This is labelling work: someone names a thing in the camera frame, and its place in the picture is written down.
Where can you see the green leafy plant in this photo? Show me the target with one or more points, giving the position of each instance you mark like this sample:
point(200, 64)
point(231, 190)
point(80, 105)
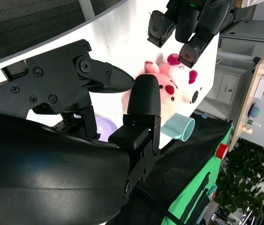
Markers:
point(246, 182)

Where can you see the red tape roll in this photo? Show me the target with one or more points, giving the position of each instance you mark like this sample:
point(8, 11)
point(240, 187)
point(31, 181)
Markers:
point(222, 151)

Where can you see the teal plastic mug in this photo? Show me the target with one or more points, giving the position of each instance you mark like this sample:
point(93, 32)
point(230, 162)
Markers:
point(178, 126)

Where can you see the white cabinet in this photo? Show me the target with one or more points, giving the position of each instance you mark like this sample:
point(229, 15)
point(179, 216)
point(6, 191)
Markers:
point(230, 82)

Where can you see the lavender plastic plate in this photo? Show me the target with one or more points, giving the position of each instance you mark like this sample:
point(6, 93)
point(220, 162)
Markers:
point(105, 127)

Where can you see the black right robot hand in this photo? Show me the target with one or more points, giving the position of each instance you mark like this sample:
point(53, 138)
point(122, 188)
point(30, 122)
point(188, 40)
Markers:
point(52, 168)

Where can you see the light wooden desk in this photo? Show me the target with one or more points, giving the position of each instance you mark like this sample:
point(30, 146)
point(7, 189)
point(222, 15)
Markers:
point(249, 93)

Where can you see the black backdrop cloth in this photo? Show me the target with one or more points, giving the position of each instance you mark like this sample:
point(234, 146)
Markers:
point(188, 152)

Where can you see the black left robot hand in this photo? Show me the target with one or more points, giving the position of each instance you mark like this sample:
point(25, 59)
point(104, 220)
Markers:
point(188, 21)

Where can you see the pink plush pig doll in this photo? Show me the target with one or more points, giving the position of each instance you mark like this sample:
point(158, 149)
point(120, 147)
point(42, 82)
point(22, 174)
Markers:
point(169, 77)

